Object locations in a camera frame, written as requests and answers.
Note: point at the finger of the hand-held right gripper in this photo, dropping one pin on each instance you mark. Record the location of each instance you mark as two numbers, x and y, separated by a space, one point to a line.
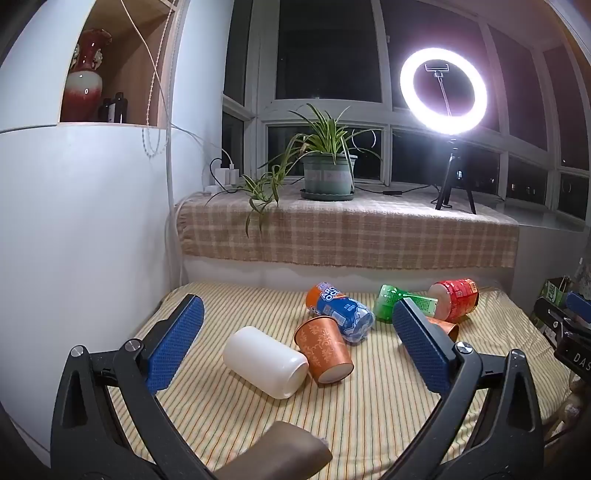
579 304

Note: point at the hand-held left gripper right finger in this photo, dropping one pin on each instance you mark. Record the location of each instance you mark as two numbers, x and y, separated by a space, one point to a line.
422 346

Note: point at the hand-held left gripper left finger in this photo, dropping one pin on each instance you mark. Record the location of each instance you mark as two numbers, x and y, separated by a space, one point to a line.
175 344

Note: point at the orange patterned cup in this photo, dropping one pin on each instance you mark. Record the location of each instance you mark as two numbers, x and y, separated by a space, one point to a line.
323 348
445 327

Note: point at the red cup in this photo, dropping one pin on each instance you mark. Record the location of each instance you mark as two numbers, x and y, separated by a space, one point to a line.
457 297

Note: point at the blue and orange cup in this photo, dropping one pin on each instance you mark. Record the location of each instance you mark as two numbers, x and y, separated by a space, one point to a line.
341 311

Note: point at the white cup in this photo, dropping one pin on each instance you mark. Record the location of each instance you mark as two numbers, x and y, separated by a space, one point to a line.
265 362

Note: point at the brown cup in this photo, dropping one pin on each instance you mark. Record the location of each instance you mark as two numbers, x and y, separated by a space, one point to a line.
291 450

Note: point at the green printed cardboard box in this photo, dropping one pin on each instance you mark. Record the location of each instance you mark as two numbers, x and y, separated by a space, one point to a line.
551 290

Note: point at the green plastic bottle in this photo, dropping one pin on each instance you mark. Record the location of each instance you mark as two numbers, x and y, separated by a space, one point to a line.
388 302

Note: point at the striped bed sheet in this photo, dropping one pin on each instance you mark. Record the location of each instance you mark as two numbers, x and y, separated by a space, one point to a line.
231 424

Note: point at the checked windowsill cloth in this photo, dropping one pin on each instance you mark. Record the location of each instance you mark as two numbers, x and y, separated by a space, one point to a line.
351 230

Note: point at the white pipe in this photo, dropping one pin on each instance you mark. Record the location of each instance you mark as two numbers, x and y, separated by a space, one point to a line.
171 207

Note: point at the white power strip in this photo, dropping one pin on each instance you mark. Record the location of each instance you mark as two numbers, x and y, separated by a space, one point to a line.
214 188

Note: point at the white charger plug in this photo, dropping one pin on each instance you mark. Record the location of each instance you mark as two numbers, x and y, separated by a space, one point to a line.
218 173
233 175

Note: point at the black tripod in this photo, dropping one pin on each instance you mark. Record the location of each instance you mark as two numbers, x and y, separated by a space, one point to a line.
450 170

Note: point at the green pot saucer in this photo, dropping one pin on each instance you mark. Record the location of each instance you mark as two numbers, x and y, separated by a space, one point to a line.
325 195

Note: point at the green plant pot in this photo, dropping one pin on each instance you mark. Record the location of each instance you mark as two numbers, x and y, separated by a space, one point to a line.
330 173

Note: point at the spider plant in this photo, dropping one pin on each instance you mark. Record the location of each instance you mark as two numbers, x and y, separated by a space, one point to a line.
318 134

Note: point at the dark bottle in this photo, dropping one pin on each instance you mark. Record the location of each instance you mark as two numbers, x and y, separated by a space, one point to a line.
119 108
104 110

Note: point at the red and white vase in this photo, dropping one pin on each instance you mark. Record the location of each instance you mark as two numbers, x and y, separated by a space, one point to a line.
85 87

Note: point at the phone clamp on rod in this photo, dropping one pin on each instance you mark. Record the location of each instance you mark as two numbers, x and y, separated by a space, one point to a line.
437 68

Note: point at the white window frame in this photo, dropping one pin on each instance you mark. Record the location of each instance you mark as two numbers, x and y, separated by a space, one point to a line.
323 108

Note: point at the wooden wall niche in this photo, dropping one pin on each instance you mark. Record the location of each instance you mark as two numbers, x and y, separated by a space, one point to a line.
134 60

